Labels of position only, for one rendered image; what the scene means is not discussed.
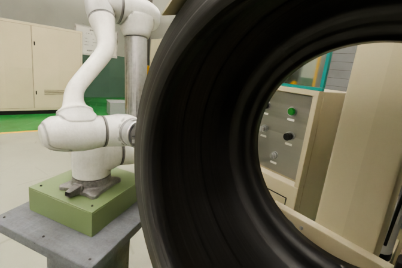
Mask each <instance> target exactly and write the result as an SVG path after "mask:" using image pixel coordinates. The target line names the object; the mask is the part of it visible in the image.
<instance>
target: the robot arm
mask: <svg viewBox="0 0 402 268"><path fill-rule="evenodd" d="M84 5H85V9H86V14H87V17H88V20H89V23H90V25H91V27H92V29H93V32H94V34H95V37H96V39H97V47H96V49H95V51H94V52H93V53H92V54H91V56H90V57H89V58H88V59H87V60H86V61H85V62H84V64H83V65H82V66H81V68H80V69H79V70H78V71H77V72H76V73H75V74H74V76H73V77H72V78H71V79H70V81H69V83H68V84H67V86H66V88H65V91H64V94H63V103H62V107H61V108H60V109H58V110H57V111H56V116H51V117H48V118H46V119H45V120H43V121H42V122H41V124H40V125H39V126H38V135H39V140H40V142H41V144H42V145H43V146H44V147H46V148H48V149H49V150H53V151H61V152H71V169H72V178H71V180H70V181H68V182H66V183H63V184H61V185H59V190H64V191H66V192H65V196H66V197H68V198H70V197H73V196H76V195H78V194H79V195H82V196H86V197H88V198H89V199H92V200H94V199H97V198H98V197H99V196H100V195H101V194H102V193H104V192H105V191H107V190H108V189H109V188H111V187H112V186H113V185H115V184H117V183H119V182H121V178H120V177H116V176H111V169H113V168H116V167H117V166H120V165H131V164H134V147H135V130H136V120H137V116H138V109H139V103H140V100H141V94H142V90H143V88H144V83H145V80H146V77H147V40H148V39H149V37H150V36H151V33H152V32H153V31H155V30H156V29H157V28H158V27H159V24H160V21H161V15H160V11H159V9H158V8H157V7H156V6H155V5H154V4H152V3H151V2H150V1H148V0H84ZM115 24H118V25H119V26H120V29H121V33H122V34H123V36H124V65H125V114H113V115H96V113H94V111H93V108H92V107H90V106H87V105H86V103H85V101H84V92H85V91H86V89H87V88H88V86H89V85H90V84H91V83H92V81H93V80H94V79H95V78H96V77H97V76H98V75H99V73H100V72H101V71H102V70H103V68H104V67H105V66H106V65H107V64H108V62H109V61H110V60H111V58H112V56H113V54H114V50H115Z"/></svg>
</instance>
